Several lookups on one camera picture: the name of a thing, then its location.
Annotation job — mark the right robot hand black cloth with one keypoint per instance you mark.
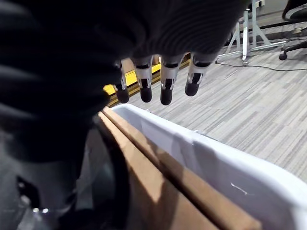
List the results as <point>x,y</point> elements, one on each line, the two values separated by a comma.
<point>100,48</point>

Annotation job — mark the white plastic box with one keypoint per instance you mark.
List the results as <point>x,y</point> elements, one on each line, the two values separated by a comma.
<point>239,172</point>

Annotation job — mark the black sole-shaped part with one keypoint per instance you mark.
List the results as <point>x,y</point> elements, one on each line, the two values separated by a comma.
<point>122,189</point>

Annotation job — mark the black office chair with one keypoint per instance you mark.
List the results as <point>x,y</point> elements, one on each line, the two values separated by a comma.
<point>296,13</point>

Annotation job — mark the white metal stand frame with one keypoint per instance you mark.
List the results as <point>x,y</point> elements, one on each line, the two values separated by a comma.
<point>256,31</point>

